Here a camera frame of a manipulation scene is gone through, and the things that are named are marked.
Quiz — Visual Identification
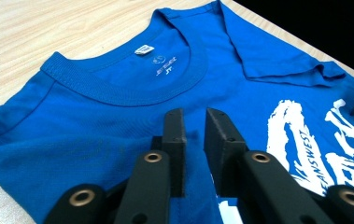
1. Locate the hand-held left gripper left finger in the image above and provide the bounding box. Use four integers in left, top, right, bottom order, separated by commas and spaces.
161, 107, 188, 199

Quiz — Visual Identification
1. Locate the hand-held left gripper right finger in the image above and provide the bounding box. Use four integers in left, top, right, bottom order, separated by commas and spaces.
203, 107, 251, 198

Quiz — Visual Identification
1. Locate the blue t-shirt with white print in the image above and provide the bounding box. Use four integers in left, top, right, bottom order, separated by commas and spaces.
0, 0, 354, 224

